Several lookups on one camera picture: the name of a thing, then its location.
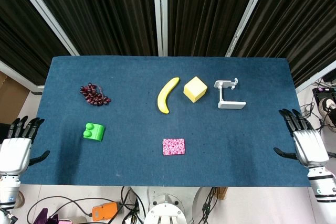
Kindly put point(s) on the black pleated curtain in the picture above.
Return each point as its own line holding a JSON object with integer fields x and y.
{"x": 105, "y": 11}
{"x": 23, "y": 37}
{"x": 296, "y": 19}
{"x": 207, "y": 11}

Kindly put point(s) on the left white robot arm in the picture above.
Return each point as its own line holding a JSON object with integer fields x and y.
{"x": 9, "y": 190}

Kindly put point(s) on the white black sneaker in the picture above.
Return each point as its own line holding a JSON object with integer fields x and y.
{"x": 328, "y": 104}

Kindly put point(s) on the orange handheld device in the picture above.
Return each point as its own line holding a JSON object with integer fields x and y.
{"x": 104, "y": 211}

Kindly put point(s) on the blue felt table cloth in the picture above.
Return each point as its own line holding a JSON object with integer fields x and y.
{"x": 131, "y": 161}

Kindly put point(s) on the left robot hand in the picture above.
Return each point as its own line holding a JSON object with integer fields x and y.
{"x": 14, "y": 153}

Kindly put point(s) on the purple cloth bag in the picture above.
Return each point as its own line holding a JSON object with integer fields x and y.
{"x": 44, "y": 217}

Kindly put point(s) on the white phone stand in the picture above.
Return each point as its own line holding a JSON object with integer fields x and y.
{"x": 231, "y": 105}

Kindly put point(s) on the brown cardboard box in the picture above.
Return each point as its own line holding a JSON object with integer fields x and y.
{"x": 11, "y": 98}

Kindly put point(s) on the dark red grape bunch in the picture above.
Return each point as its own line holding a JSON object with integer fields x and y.
{"x": 92, "y": 96}

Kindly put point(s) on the white robot torso base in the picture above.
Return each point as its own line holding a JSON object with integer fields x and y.
{"x": 165, "y": 212}

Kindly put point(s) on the pink speckled sponge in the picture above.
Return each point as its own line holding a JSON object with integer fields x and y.
{"x": 174, "y": 147}

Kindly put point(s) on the green plastic block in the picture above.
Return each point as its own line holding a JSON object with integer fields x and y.
{"x": 97, "y": 132}

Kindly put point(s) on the yellow cube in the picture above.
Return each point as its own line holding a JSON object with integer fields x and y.
{"x": 194, "y": 89}

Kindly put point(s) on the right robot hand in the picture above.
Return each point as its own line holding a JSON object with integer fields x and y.
{"x": 309, "y": 148}

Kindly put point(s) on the white frame post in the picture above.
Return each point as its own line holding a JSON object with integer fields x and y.
{"x": 21, "y": 74}
{"x": 160, "y": 14}
{"x": 316, "y": 77}
{"x": 248, "y": 14}
{"x": 44, "y": 14}

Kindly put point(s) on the yellow banana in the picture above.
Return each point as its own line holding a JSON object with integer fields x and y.
{"x": 161, "y": 100}

